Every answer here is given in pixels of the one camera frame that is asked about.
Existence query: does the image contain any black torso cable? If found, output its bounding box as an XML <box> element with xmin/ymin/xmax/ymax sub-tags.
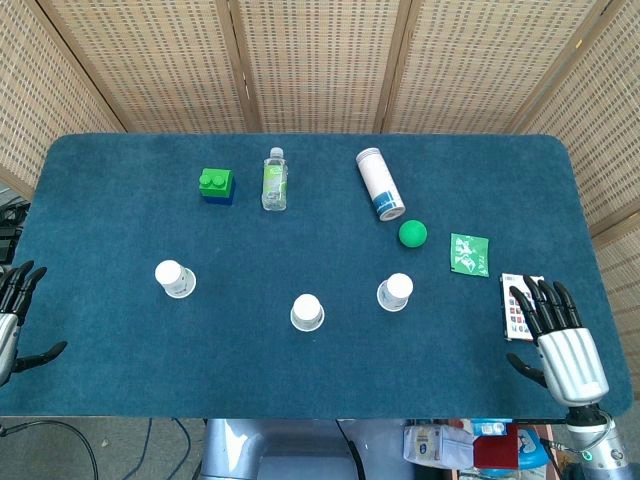
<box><xmin>333</xmin><ymin>418</ymin><xmax>362</xmax><ymax>467</ymax></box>

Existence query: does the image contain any green square sachet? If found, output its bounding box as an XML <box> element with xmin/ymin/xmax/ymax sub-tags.
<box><xmin>449</xmin><ymin>232</ymin><xmax>491</xmax><ymax>278</ymax></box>

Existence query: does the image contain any black equipment pile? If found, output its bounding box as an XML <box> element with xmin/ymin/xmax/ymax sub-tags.
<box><xmin>0</xmin><ymin>198</ymin><xmax>32</xmax><ymax>267</ymax></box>

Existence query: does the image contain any white blue cylindrical tube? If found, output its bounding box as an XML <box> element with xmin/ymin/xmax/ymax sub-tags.
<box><xmin>355</xmin><ymin>147</ymin><xmax>406</xmax><ymax>223</ymax></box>

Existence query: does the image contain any green toy brick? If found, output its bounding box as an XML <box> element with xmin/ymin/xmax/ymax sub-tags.
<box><xmin>197</xmin><ymin>167</ymin><xmax>235</xmax><ymax>197</ymax></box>

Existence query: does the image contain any blue toy brick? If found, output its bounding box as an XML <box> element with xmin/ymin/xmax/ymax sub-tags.
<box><xmin>201</xmin><ymin>177</ymin><xmax>237</xmax><ymax>207</ymax></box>

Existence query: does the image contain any grey blue robot torso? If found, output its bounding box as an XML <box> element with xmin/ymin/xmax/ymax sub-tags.
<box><xmin>198</xmin><ymin>418</ymin><xmax>417</xmax><ymax>480</ymax></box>

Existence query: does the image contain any green ball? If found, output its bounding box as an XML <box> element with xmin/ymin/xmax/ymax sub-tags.
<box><xmin>398</xmin><ymin>219</ymin><xmax>429</xmax><ymax>250</ymax></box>

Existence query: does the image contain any blue felt table mat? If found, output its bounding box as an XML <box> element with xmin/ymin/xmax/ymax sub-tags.
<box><xmin>0</xmin><ymin>132</ymin><xmax>635</xmax><ymax>420</ymax></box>

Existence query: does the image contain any white picture card pack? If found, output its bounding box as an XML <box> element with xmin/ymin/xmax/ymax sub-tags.
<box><xmin>500</xmin><ymin>272</ymin><xmax>546</xmax><ymax>343</ymax></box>

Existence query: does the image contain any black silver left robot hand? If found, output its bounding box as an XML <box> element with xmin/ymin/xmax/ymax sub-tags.
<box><xmin>0</xmin><ymin>259</ymin><xmax>68</xmax><ymax>387</ymax></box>

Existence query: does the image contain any black floor cable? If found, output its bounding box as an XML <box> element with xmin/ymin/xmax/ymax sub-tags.
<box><xmin>0</xmin><ymin>418</ymin><xmax>101</xmax><ymax>480</ymax></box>

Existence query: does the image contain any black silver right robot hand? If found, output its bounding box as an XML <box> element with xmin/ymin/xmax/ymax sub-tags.
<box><xmin>505</xmin><ymin>273</ymin><xmax>611</xmax><ymax>406</ymax></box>

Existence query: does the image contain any red box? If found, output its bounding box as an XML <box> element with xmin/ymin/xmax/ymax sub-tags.
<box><xmin>472</xmin><ymin>424</ymin><xmax>521</xmax><ymax>470</ymax></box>

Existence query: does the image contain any woven bamboo screen panel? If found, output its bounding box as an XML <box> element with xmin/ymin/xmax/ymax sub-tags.
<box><xmin>0</xmin><ymin>0</ymin><xmax>127</xmax><ymax>202</ymax></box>
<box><xmin>589</xmin><ymin>213</ymin><xmax>640</xmax><ymax>374</ymax></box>
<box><xmin>228</xmin><ymin>0</ymin><xmax>413</xmax><ymax>134</ymax></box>
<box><xmin>518</xmin><ymin>0</ymin><xmax>640</xmax><ymax>237</ymax></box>
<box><xmin>35</xmin><ymin>0</ymin><xmax>262</xmax><ymax>134</ymax></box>
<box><xmin>379</xmin><ymin>0</ymin><xmax>627</xmax><ymax>135</ymax></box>

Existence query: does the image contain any blue white small box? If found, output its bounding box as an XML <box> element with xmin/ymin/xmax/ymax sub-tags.
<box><xmin>471</xmin><ymin>418</ymin><xmax>507</xmax><ymax>437</ymax></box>

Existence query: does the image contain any white paper cup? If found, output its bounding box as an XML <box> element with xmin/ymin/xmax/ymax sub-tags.
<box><xmin>289</xmin><ymin>293</ymin><xmax>326</xmax><ymax>333</ymax></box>
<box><xmin>153</xmin><ymin>259</ymin><xmax>198</xmax><ymax>300</ymax></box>
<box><xmin>376</xmin><ymin>272</ymin><xmax>415</xmax><ymax>313</ymax></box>

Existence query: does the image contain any blue floor cable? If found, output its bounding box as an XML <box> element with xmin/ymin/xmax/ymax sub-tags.
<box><xmin>130</xmin><ymin>418</ymin><xmax>194</xmax><ymax>480</ymax></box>

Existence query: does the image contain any clear plastic water bottle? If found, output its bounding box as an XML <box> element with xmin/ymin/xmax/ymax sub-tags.
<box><xmin>260</xmin><ymin>146</ymin><xmax>291</xmax><ymax>212</ymax></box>

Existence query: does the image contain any white plastic package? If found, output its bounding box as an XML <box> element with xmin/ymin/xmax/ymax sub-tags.
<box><xmin>402</xmin><ymin>423</ymin><xmax>475</xmax><ymax>470</ymax></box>

